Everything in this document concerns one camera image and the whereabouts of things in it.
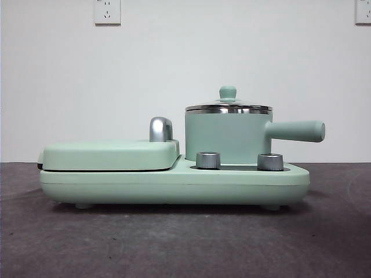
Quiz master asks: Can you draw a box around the silver control knob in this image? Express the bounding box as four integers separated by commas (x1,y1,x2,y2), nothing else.
257,152,284,171
195,151,221,169

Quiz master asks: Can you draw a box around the mint green breakfast maker base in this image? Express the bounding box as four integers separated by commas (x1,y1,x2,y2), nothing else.
39,153,311,210

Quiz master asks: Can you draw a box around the mint green pot with handle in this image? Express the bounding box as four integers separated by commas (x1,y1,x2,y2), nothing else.
184,106,326,164

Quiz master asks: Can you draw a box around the glass lid with green knob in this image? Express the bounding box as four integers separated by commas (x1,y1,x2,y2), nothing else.
184,85,274,112

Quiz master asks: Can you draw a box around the white wall socket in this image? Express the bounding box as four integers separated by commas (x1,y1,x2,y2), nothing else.
355,0,371,25
94,0,122,25

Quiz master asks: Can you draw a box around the silver griddle cover handle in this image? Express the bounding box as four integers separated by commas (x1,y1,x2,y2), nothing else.
149,116,174,142

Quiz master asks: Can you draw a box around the mint green griddle cover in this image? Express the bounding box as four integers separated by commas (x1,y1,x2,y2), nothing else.
37,138,181,172

